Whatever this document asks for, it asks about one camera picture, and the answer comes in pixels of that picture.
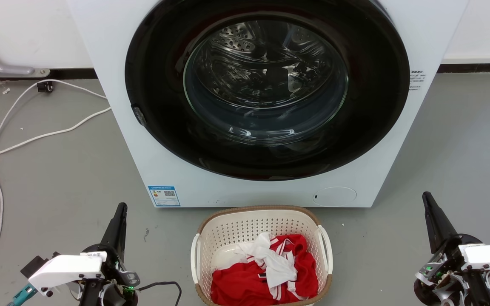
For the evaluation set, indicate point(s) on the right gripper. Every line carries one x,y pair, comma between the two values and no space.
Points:
489,257

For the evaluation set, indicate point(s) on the white crumpled garment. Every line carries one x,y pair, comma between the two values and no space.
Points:
280,265

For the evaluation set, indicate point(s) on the round white filter cover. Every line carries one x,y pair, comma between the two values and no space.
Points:
336,196

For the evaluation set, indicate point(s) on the white front-load washing machine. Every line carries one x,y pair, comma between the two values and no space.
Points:
100,51

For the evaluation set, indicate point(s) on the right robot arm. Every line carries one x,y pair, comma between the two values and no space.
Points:
481,293

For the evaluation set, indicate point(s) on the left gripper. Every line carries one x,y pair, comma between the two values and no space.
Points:
68,267

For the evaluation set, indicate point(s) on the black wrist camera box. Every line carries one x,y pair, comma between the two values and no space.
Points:
32,265

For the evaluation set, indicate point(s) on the grey wall pipe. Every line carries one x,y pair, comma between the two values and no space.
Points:
2,68

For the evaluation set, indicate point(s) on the teal plastic connector piece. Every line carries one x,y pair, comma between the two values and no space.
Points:
23,295

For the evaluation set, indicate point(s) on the black round glass washer door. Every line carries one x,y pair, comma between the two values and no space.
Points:
160,127

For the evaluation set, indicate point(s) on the small printed text sticker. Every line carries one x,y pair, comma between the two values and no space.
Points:
417,80

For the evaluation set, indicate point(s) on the blue energy label sticker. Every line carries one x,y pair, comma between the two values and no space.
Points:
164,196

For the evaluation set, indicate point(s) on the red sports jersey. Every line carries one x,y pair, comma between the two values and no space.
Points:
236,284

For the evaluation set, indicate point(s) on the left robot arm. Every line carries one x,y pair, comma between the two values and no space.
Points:
89,295

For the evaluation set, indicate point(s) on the cream perforated laundry basket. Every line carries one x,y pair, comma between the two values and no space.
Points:
245,225

